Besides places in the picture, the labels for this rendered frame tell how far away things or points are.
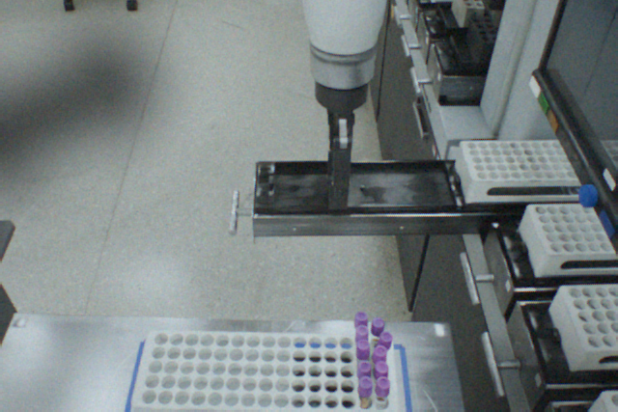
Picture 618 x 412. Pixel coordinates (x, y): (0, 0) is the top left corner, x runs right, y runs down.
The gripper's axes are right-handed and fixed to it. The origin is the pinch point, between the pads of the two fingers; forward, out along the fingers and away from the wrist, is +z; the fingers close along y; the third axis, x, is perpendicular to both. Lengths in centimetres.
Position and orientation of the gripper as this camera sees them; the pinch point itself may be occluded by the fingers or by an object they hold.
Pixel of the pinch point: (337, 180)
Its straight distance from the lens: 96.0
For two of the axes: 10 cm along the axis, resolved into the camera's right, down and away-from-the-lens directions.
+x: -10.0, 0.2, -0.1
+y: -0.2, -6.8, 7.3
